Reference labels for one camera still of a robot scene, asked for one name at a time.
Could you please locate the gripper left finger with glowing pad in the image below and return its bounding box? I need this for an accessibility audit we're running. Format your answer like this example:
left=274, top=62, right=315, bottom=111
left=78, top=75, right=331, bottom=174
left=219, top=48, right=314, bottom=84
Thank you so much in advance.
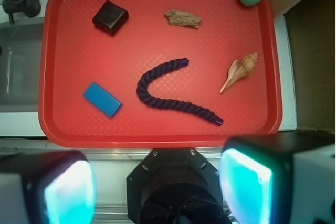
left=1, top=151, right=96, bottom=223

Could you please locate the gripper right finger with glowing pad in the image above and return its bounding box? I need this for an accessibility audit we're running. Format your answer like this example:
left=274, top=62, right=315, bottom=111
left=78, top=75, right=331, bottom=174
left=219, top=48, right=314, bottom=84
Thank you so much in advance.
left=219, top=132, right=335, bottom=223

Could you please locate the brown wood chip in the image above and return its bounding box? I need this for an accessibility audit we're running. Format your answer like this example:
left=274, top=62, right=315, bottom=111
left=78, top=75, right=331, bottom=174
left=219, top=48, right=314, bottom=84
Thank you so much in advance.
left=164, top=9, right=202, bottom=29

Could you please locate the blue rectangular block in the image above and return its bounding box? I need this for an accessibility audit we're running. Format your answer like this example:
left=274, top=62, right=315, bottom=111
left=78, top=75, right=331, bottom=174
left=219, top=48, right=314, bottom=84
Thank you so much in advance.
left=83, top=82, right=122, bottom=118

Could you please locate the tan conch seashell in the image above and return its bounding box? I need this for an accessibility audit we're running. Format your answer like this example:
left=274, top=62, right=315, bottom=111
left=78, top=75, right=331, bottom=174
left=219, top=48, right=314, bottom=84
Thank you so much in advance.
left=219, top=52, right=258, bottom=94

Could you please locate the red plastic tray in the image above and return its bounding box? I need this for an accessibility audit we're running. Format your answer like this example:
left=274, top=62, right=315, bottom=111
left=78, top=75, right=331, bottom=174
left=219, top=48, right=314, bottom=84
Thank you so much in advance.
left=38, top=0, right=282, bottom=148

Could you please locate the grey sink basin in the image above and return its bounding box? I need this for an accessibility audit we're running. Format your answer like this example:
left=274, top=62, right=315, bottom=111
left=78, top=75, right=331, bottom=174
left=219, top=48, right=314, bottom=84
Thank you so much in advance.
left=1, top=23, right=43, bottom=112

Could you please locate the black square block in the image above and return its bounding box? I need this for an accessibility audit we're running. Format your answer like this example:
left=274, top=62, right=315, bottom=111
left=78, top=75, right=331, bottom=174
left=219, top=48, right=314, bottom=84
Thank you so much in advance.
left=92, top=0, right=129, bottom=36

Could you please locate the grey sink faucet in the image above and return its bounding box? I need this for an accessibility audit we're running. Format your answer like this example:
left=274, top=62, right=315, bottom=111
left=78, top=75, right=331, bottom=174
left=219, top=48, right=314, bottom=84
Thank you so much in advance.
left=2, top=0, right=41, bottom=24

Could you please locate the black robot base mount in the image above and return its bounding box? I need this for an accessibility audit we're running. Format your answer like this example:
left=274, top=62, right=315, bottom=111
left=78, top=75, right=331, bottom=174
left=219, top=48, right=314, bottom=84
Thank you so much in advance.
left=126, top=148, right=230, bottom=223

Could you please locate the dark blue twisted rope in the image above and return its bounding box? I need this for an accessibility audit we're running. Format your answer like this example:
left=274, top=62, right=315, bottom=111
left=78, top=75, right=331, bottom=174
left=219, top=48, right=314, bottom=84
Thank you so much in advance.
left=136, top=57, right=224, bottom=127

